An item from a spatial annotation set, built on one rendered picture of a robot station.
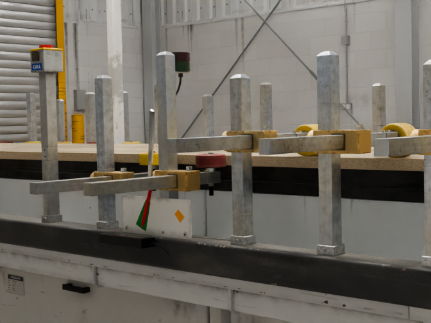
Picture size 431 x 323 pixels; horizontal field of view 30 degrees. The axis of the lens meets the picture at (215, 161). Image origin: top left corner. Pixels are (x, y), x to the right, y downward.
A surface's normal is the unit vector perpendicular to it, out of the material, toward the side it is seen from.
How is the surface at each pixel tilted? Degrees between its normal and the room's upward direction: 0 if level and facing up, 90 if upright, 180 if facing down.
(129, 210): 90
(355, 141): 90
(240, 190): 90
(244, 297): 90
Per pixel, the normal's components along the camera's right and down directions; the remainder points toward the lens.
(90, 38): 0.74, 0.02
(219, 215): -0.68, 0.05
